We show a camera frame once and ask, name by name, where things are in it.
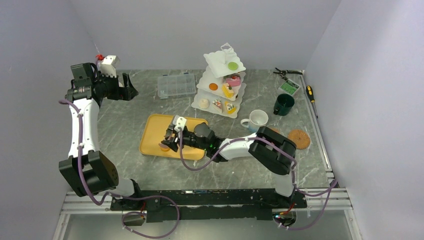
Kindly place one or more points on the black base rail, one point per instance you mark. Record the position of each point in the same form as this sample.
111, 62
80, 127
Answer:
252, 203

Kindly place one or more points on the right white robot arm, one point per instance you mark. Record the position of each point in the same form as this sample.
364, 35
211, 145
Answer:
273, 150

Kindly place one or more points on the white round cupcake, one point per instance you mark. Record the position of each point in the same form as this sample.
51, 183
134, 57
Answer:
203, 103

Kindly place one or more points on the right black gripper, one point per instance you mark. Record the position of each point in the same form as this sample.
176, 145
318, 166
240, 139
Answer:
172, 143

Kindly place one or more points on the white blue mug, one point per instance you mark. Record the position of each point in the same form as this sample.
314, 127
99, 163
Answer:
257, 118

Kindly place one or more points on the yellow cake piece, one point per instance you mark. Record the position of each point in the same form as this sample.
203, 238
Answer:
227, 90

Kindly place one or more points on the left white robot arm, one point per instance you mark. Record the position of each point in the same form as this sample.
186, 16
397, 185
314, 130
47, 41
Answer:
87, 170

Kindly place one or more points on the cream triangle cake slice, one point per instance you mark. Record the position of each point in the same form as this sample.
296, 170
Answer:
230, 108

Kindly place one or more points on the pink handled tongs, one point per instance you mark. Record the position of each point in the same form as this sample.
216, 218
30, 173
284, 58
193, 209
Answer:
168, 139

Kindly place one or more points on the white triangle cake slice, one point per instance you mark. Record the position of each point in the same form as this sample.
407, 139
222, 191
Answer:
217, 105

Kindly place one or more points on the clear plastic compartment box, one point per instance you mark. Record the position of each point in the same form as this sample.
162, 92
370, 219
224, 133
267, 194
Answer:
176, 85

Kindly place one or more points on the orange round cookie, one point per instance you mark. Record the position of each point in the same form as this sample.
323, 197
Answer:
213, 86

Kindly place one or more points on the green white packet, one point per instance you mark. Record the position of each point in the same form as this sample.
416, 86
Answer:
289, 87

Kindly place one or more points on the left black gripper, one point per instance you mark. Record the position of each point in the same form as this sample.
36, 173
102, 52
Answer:
127, 93

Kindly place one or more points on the white three-tier dessert stand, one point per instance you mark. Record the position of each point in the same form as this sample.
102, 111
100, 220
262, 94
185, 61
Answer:
217, 72

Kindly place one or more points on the pink cake with cherry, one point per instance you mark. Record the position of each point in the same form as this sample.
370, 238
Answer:
233, 81

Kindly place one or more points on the yellow black screwdriver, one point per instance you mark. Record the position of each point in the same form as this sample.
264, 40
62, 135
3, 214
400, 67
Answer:
310, 95

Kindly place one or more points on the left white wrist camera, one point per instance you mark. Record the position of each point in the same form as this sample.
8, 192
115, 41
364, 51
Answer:
108, 64

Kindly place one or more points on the green round macaron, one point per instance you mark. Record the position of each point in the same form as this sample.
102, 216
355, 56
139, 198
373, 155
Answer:
233, 66

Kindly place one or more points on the dark green mug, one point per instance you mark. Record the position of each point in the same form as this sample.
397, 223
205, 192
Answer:
283, 104

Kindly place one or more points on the black pliers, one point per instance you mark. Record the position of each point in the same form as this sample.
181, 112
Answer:
283, 73

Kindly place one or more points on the yellow serving tray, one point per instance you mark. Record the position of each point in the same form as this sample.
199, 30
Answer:
154, 133

